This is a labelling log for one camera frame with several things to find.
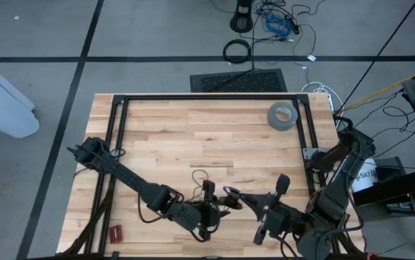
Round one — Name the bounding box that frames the red screw bit box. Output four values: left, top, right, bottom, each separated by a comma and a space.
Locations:
108, 224, 124, 245

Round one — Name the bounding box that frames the white floor cable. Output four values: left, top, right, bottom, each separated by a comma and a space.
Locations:
301, 82, 344, 113

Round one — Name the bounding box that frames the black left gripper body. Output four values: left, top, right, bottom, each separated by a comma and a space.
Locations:
191, 179, 223, 243

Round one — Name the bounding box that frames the white cylindrical bin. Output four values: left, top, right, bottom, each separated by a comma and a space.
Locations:
0, 50, 40, 139

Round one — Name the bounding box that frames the white printed paper sheet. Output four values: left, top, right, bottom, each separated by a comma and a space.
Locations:
351, 157, 380, 194

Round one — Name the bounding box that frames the black table beam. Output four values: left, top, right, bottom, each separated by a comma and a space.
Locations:
351, 162, 415, 207

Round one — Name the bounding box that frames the black aluminium table frame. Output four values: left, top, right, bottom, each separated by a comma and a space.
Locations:
58, 92, 367, 260

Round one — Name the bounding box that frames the black power strip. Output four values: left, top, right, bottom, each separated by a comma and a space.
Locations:
286, 16, 301, 35

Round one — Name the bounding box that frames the black diagonal rig pole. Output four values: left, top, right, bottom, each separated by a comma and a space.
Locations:
337, 0, 415, 113

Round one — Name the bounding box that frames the black floor vent grate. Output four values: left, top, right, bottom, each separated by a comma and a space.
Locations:
189, 68, 288, 93

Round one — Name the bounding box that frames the black cable with yellow tag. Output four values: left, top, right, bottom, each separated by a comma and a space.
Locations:
278, 235, 301, 260

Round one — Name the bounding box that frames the blue coiled cable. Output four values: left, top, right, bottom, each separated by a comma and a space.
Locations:
265, 14, 293, 38

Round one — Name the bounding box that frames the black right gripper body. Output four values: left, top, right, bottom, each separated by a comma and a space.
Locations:
252, 173, 304, 246

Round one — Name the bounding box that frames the grey duct tape roll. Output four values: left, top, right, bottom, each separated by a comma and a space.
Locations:
267, 101, 299, 131

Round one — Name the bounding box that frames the black cord spool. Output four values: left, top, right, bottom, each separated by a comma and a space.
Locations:
223, 185, 244, 212

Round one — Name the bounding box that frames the black floor stand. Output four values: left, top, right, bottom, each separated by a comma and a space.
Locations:
229, 0, 254, 34

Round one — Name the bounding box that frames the coiled black floor cable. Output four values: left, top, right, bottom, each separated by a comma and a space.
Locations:
223, 38, 253, 65

